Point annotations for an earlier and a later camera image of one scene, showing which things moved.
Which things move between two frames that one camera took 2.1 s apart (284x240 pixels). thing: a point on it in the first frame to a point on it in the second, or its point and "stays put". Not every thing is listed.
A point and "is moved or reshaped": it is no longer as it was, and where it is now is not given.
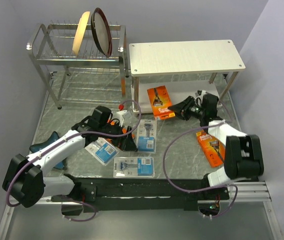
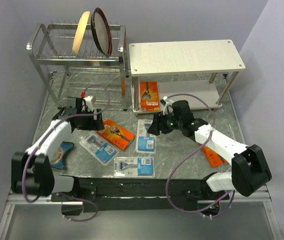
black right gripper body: x=193 y=110 to x=170 y=122
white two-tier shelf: x=185 y=68 stays put
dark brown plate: x=101 y=30 stays put
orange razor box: x=160 y=101 is moved or reshaped
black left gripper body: x=108 y=130 to x=87 y=122
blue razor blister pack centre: x=146 y=139 stays put
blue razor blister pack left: x=101 y=151 stays put
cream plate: x=80 y=31 stays put
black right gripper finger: x=180 y=107 to x=155 y=128
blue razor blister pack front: x=131 y=167 stays put
